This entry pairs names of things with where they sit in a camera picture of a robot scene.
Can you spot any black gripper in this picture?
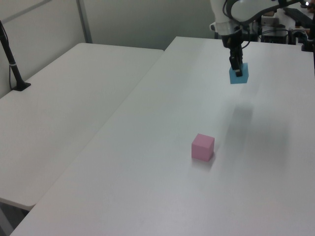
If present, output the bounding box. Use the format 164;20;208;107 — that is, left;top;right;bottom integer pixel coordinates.
220;29;248;78

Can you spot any blue cube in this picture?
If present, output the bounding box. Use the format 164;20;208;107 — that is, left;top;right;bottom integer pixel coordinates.
228;62;250;85

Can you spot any pink cube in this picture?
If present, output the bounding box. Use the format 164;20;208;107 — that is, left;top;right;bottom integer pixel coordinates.
191;133;215;162

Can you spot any grey device box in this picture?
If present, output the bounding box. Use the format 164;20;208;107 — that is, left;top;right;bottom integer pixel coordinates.
260;14;281;27

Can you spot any black stand with clamp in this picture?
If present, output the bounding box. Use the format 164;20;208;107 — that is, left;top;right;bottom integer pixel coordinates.
301;17;315;53

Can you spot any white side table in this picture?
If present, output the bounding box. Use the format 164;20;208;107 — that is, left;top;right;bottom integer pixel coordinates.
0;42;165;211

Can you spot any grey metal partition post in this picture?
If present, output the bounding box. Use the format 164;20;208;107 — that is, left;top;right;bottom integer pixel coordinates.
75;0;93;44

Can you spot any black camera pole with base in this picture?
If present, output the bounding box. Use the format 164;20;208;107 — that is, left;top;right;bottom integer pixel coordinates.
0;19;32;92

